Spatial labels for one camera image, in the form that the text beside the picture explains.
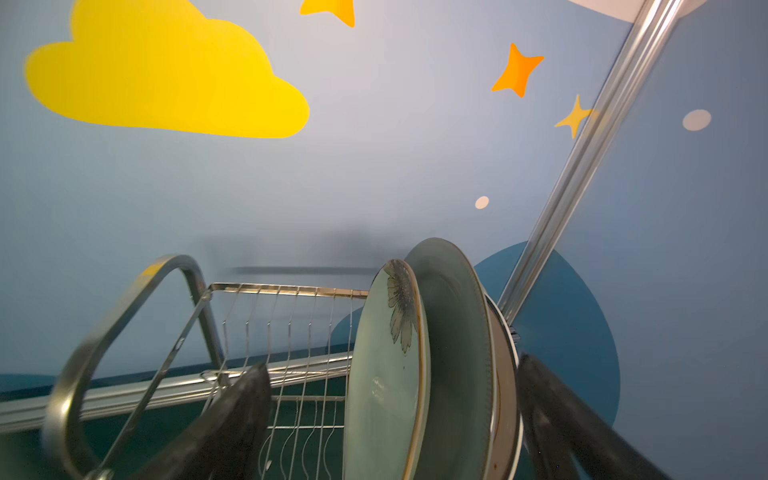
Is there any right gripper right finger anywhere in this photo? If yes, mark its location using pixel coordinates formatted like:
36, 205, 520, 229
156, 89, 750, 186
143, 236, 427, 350
517, 354, 668, 479

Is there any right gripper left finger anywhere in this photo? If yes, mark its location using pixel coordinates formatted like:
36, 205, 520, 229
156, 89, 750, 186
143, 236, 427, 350
132, 364, 272, 479

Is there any orange sunburst plate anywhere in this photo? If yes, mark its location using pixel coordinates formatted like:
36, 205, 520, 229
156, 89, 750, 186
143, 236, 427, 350
485, 294, 523, 479

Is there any large pale green plate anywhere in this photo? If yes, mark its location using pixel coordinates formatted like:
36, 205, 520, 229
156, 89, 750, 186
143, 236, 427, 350
406, 238, 496, 479

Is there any pale green flower plate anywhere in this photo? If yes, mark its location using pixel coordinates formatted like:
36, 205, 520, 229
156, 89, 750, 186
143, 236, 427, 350
342, 259, 431, 479

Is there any chrome wire dish rack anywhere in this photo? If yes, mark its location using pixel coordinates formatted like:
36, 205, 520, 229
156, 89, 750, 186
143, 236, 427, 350
40, 255, 367, 479

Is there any rear aluminium frame bar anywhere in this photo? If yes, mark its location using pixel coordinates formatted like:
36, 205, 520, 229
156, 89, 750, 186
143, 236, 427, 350
1, 352, 352, 434

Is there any right aluminium frame post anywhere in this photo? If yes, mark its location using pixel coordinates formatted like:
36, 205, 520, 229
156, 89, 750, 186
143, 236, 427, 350
498, 0, 685, 325

